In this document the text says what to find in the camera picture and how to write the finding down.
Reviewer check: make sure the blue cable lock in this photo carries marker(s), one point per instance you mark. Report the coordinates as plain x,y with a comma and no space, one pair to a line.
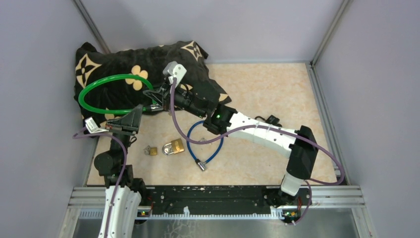
204,154

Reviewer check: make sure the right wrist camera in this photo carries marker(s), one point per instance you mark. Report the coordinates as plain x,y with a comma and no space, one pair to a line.
174,70

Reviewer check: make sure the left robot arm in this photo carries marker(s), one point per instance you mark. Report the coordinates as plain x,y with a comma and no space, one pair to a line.
121,196

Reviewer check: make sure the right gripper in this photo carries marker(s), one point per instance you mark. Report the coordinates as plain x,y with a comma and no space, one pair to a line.
159,94

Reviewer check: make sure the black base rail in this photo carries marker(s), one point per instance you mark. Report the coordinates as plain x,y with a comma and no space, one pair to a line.
241,201

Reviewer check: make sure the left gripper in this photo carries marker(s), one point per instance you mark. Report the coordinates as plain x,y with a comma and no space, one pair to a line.
129,124

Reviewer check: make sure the green cable lock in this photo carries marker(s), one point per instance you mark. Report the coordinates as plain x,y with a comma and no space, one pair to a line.
102,84

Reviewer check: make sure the large brass padlock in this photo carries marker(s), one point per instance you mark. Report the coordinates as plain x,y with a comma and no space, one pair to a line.
173,147

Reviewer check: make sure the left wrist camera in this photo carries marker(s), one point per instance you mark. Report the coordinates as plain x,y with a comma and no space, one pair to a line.
92,127

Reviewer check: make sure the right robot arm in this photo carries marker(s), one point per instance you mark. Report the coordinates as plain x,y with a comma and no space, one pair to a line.
298,146

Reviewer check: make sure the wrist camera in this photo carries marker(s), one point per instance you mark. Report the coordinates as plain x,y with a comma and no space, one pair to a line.
92,127
174,70

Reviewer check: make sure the small brass padlock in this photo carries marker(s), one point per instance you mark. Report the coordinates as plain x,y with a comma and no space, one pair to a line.
151,151

